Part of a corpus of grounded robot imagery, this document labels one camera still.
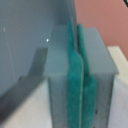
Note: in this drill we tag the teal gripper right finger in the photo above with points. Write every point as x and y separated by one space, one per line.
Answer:
99 72

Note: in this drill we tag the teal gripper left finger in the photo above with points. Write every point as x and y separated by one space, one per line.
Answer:
64 67

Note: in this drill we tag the grey toy saucepan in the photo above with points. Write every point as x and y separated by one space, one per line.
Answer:
26 28

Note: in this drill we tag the brown toy stove board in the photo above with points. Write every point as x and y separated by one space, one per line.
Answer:
110 17

